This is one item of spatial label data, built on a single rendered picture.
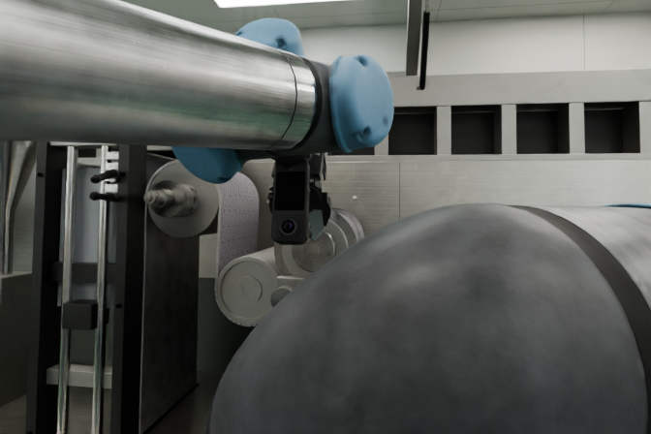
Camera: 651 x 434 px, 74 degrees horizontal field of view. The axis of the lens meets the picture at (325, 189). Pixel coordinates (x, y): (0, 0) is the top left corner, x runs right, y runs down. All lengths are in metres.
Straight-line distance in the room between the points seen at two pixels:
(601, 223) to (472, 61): 3.47
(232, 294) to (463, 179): 0.60
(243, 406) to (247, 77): 0.18
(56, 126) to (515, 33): 3.67
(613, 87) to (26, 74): 1.17
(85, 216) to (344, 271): 0.68
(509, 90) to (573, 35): 2.77
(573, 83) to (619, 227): 1.01
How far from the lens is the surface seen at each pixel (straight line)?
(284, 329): 0.16
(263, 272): 0.79
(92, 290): 0.81
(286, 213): 0.57
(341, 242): 0.75
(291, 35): 0.49
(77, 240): 0.82
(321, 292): 0.16
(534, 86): 1.17
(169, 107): 0.24
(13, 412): 1.18
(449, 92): 1.13
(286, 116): 0.30
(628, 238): 0.19
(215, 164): 0.42
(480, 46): 3.70
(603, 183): 1.18
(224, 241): 0.84
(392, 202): 1.07
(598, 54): 3.92
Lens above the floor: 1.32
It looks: 3 degrees up
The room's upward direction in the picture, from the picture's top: 1 degrees clockwise
